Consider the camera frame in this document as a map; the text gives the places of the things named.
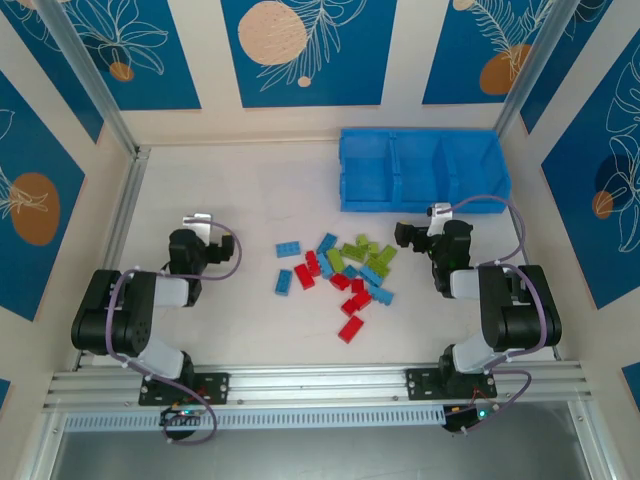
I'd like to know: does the aluminium side rail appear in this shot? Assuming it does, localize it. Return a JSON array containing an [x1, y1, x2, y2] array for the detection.
[[72, 146, 152, 372]]

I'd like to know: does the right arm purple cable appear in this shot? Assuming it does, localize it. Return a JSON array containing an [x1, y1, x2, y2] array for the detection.
[[447, 194, 549, 436]]

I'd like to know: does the grey metal sheet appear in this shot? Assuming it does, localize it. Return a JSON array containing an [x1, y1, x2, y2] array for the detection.
[[49, 429, 591, 480]]

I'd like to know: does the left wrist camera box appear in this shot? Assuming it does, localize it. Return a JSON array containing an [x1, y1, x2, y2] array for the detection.
[[182, 213, 214, 246]]

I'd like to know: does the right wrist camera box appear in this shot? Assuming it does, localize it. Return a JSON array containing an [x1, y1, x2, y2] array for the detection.
[[427, 202, 454, 236]]

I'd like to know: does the blue three-compartment plastic bin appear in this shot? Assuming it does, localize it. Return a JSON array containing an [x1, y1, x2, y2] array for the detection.
[[338, 127, 512, 215]]

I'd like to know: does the white slotted cable duct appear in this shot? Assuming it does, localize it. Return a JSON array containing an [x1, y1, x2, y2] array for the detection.
[[63, 404, 446, 432]]

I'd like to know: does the black controller board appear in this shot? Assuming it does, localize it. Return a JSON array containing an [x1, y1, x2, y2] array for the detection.
[[443, 405, 494, 434], [160, 407, 206, 429]]

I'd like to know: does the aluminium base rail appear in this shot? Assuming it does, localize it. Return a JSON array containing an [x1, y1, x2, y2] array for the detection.
[[42, 360, 596, 411]]

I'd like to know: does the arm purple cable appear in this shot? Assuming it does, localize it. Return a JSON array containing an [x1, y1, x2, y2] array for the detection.
[[447, 194, 549, 436], [107, 222, 244, 446]]

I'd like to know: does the blue floral wall panel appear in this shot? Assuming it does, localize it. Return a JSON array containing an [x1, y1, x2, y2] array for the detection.
[[0, 69, 87, 322], [519, 0, 615, 135], [221, 0, 399, 109], [541, 47, 640, 311], [422, 0, 561, 106], [0, 9, 105, 145], [49, 0, 202, 111]]

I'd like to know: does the aluminium frame post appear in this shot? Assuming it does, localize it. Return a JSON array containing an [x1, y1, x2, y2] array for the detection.
[[492, 0, 586, 144], [34, 0, 141, 159]]

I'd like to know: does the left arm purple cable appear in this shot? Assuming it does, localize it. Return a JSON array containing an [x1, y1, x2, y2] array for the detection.
[[107, 222, 244, 446]]

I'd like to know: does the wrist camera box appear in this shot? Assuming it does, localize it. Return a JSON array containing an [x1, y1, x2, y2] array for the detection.
[[427, 202, 454, 236], [182, 213, 214, 246]]

